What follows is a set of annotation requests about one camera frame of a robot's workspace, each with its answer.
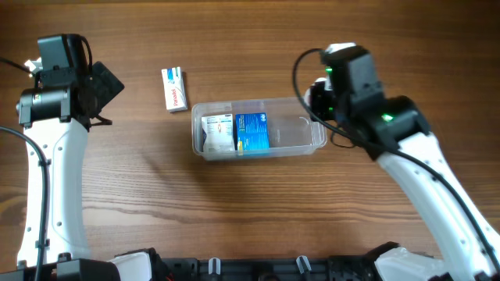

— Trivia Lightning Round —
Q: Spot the blue box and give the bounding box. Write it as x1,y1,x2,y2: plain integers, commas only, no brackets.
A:
235,112,270,155

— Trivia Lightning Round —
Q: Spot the white Hansaplast plaster box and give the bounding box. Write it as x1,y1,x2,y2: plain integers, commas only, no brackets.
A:
202,114,235,152

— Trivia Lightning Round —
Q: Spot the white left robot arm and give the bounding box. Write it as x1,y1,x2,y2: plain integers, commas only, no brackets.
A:
1,62,171,280

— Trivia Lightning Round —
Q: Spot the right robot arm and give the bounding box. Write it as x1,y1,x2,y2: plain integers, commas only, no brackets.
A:
298,78,499,280

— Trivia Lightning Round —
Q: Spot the clear plastic container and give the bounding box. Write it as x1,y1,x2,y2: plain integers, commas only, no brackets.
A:
191,98,327,161

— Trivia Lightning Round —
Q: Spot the white Panadol box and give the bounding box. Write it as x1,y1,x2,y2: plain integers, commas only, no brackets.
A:
161,66,188,113

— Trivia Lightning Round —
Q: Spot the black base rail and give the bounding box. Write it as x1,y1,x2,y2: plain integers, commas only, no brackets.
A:
162,255,380,281

